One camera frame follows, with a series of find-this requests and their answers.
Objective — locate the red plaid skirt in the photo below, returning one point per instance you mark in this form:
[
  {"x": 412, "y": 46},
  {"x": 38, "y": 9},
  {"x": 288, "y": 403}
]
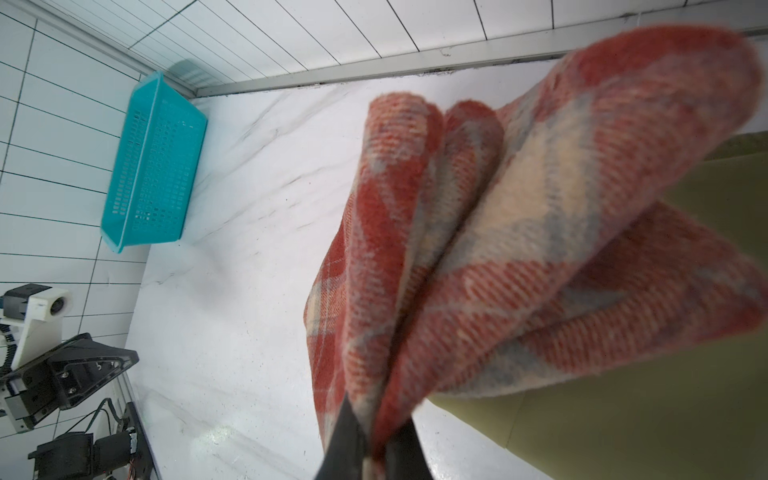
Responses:
[{"x": 463, "y": 225}]

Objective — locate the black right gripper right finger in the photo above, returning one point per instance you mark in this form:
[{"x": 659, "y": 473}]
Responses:
[{"x": 404, "y": 457}]

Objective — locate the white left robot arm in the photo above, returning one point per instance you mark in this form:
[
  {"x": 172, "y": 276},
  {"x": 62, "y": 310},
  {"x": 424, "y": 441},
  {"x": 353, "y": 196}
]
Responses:
[{"x": 79, "y": 454}]

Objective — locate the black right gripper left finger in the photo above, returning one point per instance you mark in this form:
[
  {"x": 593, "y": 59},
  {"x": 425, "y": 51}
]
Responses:
[{"x": 347, "y": 448}]

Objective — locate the aluminium corner post left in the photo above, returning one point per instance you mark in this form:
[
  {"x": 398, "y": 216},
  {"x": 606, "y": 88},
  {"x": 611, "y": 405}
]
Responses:
[{"x": 94, "y": 43}]

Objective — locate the olive green skirt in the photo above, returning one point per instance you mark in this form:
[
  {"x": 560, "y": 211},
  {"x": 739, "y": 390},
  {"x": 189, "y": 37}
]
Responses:
[{"x": 661, "y": 344}]

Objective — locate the teal plastic basket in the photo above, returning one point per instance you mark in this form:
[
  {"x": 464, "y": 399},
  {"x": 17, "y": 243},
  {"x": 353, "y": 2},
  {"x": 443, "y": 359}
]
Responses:
[{"x": 155, "y": 167}]

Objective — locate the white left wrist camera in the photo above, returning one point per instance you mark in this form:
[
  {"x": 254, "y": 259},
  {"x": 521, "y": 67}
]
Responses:
[{"x": 34, "y": 314}]

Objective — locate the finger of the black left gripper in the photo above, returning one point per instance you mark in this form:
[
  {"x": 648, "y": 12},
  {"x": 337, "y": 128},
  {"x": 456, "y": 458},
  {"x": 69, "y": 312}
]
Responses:
[{"x": 81, "y": 366}]

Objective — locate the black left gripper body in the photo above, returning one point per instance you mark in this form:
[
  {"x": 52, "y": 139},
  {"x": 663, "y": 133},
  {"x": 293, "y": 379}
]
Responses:
[{"x": 32, "y": 393}]

